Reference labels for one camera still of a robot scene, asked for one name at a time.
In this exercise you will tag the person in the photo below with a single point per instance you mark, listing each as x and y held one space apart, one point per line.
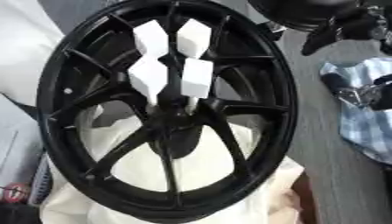
23 49

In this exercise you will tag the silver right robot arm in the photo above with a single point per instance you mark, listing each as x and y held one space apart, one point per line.
365 128

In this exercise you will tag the black round object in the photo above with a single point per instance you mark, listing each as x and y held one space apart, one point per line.
301 13

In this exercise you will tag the red object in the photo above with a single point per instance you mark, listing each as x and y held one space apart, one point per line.
13 192

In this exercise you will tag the white cloth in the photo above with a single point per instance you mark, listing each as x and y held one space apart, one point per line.
204 172

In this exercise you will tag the black spoked wheel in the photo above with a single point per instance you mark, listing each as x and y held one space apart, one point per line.
265 87

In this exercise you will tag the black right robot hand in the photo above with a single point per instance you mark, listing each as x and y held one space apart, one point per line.
352 26

